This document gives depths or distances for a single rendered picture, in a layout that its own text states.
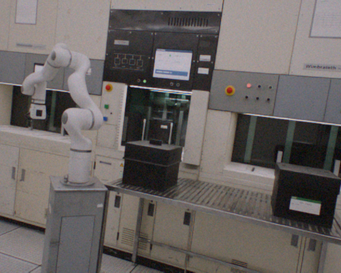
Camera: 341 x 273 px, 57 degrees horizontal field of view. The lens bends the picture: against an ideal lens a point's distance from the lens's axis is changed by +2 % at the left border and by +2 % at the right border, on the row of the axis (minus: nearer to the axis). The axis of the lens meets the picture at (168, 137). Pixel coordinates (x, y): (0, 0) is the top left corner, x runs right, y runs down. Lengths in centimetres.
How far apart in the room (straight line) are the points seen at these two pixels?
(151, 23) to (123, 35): 24
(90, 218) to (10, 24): 201
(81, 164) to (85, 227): 34
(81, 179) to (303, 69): 154
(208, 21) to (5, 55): 182
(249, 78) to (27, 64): 188
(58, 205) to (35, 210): 131
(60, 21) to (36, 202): 156
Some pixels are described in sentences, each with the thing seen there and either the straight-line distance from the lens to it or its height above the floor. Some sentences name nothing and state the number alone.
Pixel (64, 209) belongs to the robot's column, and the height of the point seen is 65.
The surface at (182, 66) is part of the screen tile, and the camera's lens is 232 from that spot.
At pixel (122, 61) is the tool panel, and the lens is 252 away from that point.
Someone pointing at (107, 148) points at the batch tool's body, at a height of 86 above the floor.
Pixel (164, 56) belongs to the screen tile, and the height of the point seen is 163.
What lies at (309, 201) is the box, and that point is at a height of 88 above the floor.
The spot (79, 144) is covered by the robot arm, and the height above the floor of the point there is 99.
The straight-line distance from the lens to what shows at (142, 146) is 182.
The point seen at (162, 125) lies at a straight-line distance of 289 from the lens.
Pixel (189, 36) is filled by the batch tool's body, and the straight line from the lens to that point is 236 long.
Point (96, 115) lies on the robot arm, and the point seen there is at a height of 116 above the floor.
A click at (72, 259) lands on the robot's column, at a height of 37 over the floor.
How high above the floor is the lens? 125
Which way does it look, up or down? 5 degrees down
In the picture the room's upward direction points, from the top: 7 degrees clockwise
